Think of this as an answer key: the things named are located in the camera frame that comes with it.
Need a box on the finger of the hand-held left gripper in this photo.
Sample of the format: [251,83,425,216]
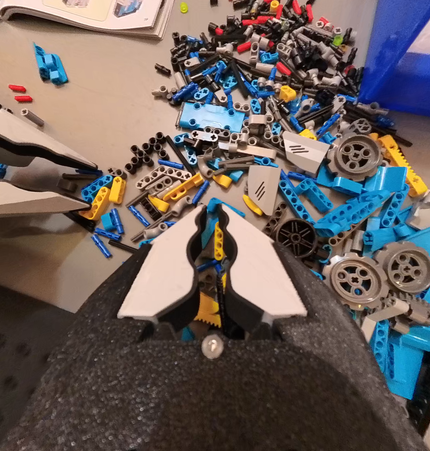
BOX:
[0,179,92,220]
[0,107,99,170]

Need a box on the blue plastic bin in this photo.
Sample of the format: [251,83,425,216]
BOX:
[357,0,430,119]

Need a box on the pile of toy building pieces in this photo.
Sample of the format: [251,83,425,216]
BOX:
[79,0,430,402]

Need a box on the yellow holed beam piece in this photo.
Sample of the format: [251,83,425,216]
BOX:
[214,221,225,260]

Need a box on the flat blue panel piece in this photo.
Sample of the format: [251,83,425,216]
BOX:
[179,101,245,133]

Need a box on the black holed angle piece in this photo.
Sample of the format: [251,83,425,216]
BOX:
[125,131,167,175]

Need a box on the grey striped panel piece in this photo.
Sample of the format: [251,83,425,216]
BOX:
[282,131,330,175]
[248,165,282,216]

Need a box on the open instruction booklet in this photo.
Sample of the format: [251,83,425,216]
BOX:
[0,0,175,40]

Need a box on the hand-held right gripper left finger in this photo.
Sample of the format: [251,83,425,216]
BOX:
[117,204,208,332]

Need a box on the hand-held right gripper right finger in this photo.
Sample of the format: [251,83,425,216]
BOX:
[219,204,308,335]

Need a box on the small blue brick assembly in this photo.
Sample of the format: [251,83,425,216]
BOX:
[33,42,69,85]

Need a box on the yellow toothed rack piece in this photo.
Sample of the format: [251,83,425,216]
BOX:
[378,135,429,198]

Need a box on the grey axle pin piece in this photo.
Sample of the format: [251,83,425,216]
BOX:
[20,109,45,128]

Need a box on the black perforated panel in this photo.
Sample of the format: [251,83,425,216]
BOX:
[0,282,82,451]

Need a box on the grey toy wheel hub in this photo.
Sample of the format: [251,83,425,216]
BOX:
[329,135,383,181]
[323,255,389,308]
[375,241,430,295]

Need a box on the black spoked toy wheel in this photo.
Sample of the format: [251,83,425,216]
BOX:
[274,218,318,260]

